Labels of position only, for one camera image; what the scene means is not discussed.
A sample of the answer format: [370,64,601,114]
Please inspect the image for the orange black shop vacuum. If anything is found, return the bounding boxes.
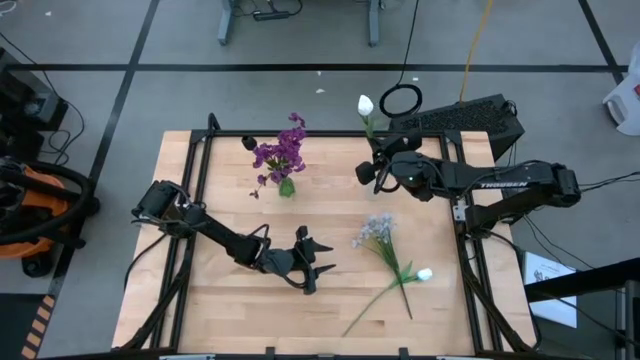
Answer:
[0,154,101,279]

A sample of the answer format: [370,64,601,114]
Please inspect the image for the dark purple artificial tulip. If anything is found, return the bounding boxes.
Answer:
[241,134,289,186]

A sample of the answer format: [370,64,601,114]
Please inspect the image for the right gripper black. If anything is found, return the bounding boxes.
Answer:
[354,131,425,186]

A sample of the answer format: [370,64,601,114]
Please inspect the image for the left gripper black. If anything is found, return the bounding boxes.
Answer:
[269,224,337,296]

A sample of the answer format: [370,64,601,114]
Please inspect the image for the black equipment stack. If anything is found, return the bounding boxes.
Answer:
[0,47,69,161]

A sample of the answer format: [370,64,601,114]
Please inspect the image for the black metal beam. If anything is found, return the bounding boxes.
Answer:
[523,257,640,304]

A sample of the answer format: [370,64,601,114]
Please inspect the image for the grey desk leg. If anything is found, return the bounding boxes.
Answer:
[217,0,236,47]
[367,0,382,49]

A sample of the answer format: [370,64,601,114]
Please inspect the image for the black hazard striped mat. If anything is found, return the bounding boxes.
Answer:
[0,293,57,360]

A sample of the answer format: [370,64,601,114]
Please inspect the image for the white artificial tulip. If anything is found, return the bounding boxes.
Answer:
[341,267,434,338]
[357,93,384,151]

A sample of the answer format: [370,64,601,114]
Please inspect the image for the black aluminium table frame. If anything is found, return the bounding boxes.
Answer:
[112,112,541,357]

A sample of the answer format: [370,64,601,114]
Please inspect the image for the black power strip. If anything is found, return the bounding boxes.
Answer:
[252,9,292,22]

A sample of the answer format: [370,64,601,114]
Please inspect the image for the yellow hanging cable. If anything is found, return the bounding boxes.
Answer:
[458,0,495,104]

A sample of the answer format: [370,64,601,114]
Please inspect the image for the pale white artificial flower bunch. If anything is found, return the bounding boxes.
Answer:
[351,213,414,320]

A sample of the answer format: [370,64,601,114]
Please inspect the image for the white printed paper sheet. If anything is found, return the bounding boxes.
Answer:
[522,249,579,330]

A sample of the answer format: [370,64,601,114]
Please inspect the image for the black hanging cable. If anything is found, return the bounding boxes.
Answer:
[378,0,424,120]

